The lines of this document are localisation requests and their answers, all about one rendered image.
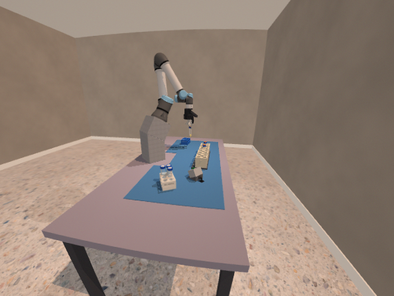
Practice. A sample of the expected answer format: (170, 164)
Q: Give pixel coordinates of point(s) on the light blue bench mat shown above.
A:
(205, 194)

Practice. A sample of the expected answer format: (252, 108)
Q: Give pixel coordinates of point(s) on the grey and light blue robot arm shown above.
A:
(162, 68)

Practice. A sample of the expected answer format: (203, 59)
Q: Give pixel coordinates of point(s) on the beige sloped desk with green button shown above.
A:
(196, 174)

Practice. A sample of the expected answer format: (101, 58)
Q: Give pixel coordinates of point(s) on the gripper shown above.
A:
(190, 117)

